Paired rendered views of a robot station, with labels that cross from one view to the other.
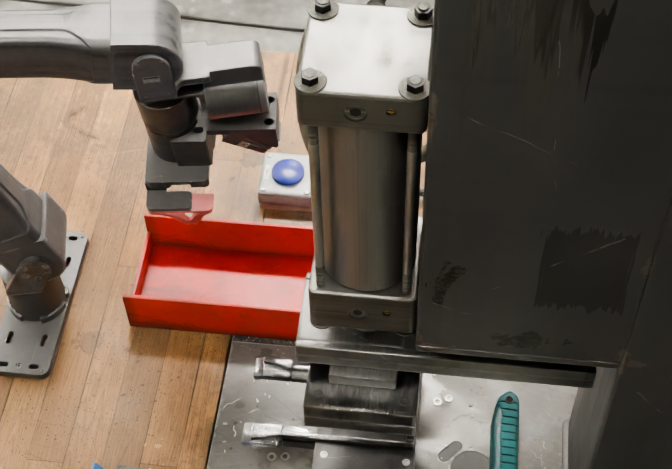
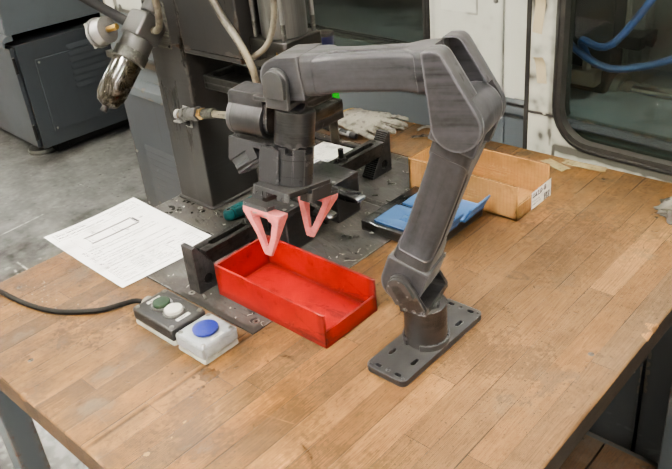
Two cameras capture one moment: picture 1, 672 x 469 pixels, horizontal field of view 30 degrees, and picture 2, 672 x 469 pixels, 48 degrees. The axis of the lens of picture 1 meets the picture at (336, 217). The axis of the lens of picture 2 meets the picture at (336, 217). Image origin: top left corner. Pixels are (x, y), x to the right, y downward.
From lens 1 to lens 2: 1.85 m
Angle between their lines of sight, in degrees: 93
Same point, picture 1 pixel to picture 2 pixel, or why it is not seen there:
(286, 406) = (324, 251)
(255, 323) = (308, 265)
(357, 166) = not seen: outside the picture
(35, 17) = (351, 49)
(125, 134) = (277, 437)
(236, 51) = (245, 87)
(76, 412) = not seen: hidden behind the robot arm
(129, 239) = (339, 357)
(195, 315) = (338, 275)
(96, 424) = not seen: hidden behind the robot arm
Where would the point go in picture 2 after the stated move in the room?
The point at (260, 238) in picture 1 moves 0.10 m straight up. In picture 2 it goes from (263, 298) to (254, 244)
